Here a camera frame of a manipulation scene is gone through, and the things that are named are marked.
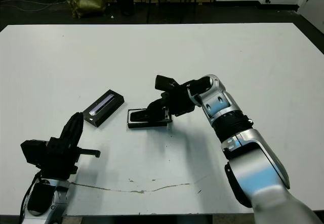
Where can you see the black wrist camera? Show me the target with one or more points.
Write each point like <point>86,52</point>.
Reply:
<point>165,82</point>
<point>33,153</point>

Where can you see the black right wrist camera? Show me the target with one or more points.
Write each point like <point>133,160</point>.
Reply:
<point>165,82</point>

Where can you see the black box base white insert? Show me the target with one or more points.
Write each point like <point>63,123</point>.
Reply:
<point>149,125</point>

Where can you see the black box lid with print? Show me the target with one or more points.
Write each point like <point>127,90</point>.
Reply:
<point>106,107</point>

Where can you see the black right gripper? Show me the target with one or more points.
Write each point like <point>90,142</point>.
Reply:
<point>179,99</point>

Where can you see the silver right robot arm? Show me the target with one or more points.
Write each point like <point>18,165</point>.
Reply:
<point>253,173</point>

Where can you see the yellow-green plastic bag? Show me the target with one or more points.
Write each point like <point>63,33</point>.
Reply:
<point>86,1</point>

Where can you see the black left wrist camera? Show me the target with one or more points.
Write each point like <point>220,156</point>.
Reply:
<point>33,153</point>

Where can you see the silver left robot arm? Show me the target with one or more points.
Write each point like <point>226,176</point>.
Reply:
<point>58,198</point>

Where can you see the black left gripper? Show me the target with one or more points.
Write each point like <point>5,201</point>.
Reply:
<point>59,160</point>

